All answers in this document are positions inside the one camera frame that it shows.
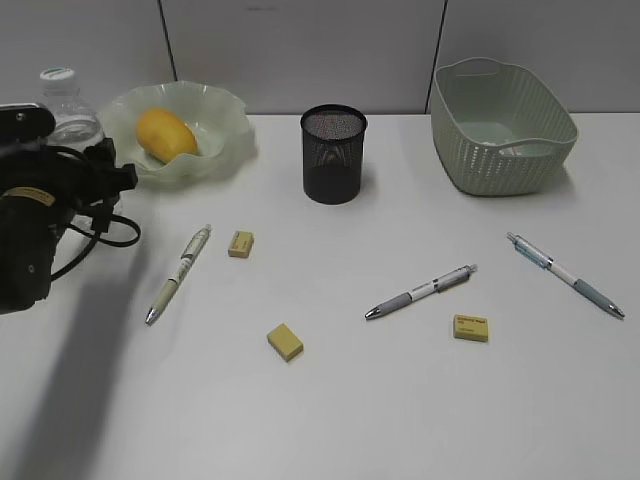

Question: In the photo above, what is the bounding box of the yellow eraser near bottle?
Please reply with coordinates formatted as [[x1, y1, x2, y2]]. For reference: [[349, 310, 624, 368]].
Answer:
[[227, 231, 254, 259]]

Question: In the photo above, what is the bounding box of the blue clear retractable pen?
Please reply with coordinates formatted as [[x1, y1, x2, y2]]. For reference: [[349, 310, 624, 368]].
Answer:
[[506, 232, 625, 319]]

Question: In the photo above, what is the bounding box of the yellow eraser right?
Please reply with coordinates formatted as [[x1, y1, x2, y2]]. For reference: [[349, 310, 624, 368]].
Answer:
[[453, 314, 490, 343]]

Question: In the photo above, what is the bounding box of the white waste paper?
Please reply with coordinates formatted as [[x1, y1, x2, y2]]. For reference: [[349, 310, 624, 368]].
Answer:
[[481, 142, 547, 158]]

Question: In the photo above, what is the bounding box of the cream green retractable pen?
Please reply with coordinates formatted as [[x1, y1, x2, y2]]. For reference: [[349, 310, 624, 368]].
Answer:
[[144, 224, 212, 327]]

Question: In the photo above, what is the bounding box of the grey white retractable pen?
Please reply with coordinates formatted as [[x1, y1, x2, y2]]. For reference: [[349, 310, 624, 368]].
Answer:
[[364, 264, 478, 321]]

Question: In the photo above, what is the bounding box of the clear water bottle green label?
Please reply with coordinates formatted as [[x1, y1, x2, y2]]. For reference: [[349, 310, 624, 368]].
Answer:
[[40, 67, 105, 157]]

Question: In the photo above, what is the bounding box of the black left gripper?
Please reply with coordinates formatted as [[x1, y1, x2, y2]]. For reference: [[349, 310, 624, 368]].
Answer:
[[1, 137, 138, 314]]

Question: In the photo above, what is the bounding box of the yellow eraser front centre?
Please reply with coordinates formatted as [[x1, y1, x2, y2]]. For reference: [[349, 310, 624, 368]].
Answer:
[[267, 323, 304, 362]]

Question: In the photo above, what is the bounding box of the yellow mango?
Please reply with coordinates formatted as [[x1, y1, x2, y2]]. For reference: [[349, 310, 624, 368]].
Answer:
[[136, 108, 198, 164]]

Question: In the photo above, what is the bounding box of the pale green wavy glass plate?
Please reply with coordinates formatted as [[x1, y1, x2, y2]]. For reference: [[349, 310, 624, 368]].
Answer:
[[98, 81, 257, 190]]

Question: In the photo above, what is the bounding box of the pale green plastic basket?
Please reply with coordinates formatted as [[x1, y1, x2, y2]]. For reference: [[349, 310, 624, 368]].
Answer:
[[431, 57, 578, 197]]

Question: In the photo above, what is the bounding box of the black mesh pen holder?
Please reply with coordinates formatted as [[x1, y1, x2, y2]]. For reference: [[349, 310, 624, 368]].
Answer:
[[300, 104, 368, 205]]

